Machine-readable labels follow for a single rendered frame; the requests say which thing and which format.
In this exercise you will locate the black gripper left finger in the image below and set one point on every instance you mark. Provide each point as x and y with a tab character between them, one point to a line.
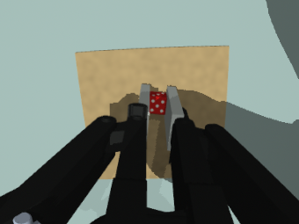
53	193

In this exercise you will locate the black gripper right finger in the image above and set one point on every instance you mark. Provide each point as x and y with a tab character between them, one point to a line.
252	192

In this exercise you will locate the tan mat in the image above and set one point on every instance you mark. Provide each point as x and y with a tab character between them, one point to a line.
110	80

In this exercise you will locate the red die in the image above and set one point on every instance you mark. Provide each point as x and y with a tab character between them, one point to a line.
157	102

